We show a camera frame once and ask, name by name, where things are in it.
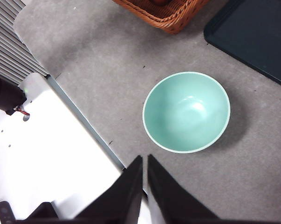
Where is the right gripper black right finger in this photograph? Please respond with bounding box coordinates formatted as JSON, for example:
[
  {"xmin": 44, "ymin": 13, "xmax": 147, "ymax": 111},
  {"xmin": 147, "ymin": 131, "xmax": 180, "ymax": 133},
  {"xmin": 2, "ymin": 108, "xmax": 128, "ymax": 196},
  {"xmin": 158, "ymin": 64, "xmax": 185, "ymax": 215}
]
[{"xmin": 147, "ymin": 154, "xmax": 225, "ymax": 224}]

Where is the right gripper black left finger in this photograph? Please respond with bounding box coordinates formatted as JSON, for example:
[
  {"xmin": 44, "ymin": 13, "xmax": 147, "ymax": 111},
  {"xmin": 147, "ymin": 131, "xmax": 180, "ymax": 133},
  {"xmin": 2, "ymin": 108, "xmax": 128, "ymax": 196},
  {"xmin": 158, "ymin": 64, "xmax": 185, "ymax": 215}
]
[{"xmin": 72, "ymin": 155, "xmax": 144, "ymax": 224}]

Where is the teal ceramic bowl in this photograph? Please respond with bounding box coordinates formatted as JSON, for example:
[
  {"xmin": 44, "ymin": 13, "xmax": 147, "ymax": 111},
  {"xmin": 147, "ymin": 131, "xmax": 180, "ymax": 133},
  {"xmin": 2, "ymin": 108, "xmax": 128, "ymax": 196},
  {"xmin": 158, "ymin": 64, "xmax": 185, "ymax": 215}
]
[{"xmin": 142, "ymin": 71, "xmax": 231, "ymax": 154}]

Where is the brown wicker basket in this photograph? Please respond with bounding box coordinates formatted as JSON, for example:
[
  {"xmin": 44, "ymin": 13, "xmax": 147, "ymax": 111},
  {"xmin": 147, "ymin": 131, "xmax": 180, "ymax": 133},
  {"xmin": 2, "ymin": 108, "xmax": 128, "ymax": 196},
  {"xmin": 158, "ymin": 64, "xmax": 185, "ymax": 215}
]
[{"xmin": 112, "ymin": 0, "xmax": 211, "ymax": 35}]

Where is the dark green rectangular tray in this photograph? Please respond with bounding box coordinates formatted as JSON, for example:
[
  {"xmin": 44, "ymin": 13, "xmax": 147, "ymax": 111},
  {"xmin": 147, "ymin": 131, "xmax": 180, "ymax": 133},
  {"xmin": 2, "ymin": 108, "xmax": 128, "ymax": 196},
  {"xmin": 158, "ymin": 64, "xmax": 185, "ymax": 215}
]
[{"xmin": 203, "ymin": 0, "xmax": 281, "ymax": 91}]

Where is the grey ribbed panel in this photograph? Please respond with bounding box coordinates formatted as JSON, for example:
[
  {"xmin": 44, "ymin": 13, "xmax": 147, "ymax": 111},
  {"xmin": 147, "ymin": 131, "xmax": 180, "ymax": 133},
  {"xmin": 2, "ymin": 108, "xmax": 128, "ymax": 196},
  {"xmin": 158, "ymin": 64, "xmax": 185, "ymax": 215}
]
[{"xmin": 0, "ymin": 0, "xmax": 48, "ymax": 84}]

